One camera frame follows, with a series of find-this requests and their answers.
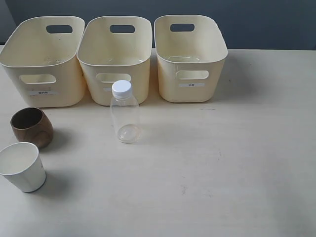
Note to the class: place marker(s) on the clear plastic bottle white cap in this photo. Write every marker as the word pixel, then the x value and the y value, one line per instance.
pixel 124 109

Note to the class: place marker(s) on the brown wooden cup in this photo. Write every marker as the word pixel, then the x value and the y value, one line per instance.
pixel 32 125

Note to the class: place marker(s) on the white paper cup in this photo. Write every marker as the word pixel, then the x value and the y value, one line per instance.
pixel 21 165

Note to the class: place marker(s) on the right cream plastic bin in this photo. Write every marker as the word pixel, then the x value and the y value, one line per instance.
pixel 191 53

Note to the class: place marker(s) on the cream plastic bin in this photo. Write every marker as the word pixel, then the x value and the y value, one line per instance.
pixel 191 53
pixel 116 48
pixel 40 59

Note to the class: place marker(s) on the middle cream plastic bin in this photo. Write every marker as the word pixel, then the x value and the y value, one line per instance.
pixel 116 48

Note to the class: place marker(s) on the left cream plastic bin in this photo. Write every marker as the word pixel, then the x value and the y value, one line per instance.
pixel 40 59

